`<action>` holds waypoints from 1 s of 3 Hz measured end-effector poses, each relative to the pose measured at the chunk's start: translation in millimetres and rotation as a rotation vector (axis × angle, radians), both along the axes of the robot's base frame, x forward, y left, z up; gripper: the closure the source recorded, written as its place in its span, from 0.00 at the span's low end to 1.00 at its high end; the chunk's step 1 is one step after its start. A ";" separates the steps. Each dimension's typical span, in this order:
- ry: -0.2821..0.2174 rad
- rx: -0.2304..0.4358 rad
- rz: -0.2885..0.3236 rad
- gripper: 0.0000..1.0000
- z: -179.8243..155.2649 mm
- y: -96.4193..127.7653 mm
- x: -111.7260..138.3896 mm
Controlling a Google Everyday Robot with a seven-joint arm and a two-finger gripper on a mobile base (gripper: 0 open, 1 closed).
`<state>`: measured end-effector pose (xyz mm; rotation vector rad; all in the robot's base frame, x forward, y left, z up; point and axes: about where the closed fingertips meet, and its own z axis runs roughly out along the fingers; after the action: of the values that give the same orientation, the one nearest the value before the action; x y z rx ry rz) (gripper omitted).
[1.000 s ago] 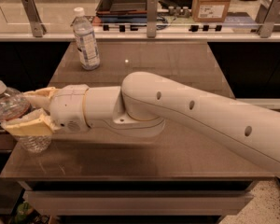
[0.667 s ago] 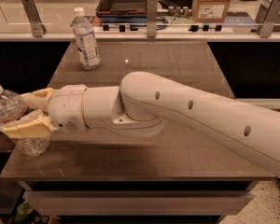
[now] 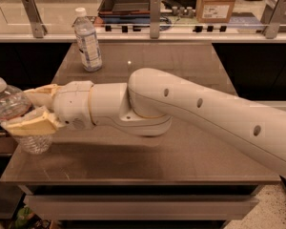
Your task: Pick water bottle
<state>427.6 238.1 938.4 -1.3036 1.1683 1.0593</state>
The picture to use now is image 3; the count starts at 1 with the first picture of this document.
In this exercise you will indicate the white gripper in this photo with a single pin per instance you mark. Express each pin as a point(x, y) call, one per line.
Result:
point(73, 105)

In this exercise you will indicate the clear water bottle red label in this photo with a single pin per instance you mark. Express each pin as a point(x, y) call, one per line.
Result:
point(14, 103)

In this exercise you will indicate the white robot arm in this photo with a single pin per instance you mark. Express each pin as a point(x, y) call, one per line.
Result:
point(146, 105)

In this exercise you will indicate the water bottle white blue label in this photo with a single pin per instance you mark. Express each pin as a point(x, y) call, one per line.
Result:
point(87, 41)

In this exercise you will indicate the table drawer front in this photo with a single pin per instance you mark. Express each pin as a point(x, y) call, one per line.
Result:
point(141, 207)

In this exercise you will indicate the green object under table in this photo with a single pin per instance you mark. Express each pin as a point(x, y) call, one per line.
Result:
point(24, 215)

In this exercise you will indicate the dark tray orange rim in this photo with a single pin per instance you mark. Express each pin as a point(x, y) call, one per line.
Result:
point(124, 7)

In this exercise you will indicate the cardboard box with label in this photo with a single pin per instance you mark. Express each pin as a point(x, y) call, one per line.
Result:
point(214, 11)

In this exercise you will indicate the left metal glass bracket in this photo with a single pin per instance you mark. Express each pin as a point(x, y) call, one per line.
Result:
point(38, 28)

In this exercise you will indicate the metal glass bracket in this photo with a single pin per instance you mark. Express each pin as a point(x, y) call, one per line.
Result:
point(155, 18)
point(38, 28)
point(272, 19)

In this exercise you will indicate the middle metal glass bracket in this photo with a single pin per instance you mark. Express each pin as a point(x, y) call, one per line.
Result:
point(155, 18)

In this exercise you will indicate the right metal glass bracket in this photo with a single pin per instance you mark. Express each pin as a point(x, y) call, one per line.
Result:
point(272, 19)

